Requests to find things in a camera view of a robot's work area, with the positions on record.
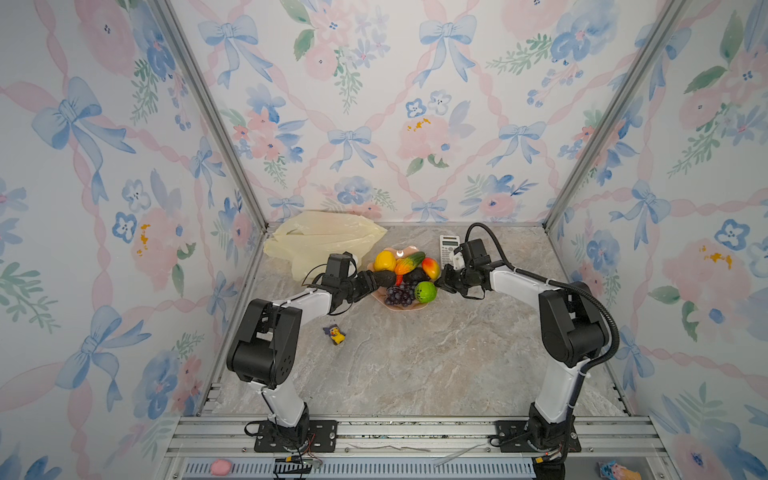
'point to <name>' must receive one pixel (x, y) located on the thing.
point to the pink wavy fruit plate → (380, 295)
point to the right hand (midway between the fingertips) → (433, 281)
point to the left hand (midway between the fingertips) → (379, 280)
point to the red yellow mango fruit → (431, 267)
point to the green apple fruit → (425, 292)
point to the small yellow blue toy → (337, 336)
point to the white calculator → (447, 243)
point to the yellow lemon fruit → (385, 260)
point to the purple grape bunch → (399, 295)
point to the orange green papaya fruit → (406, 264)
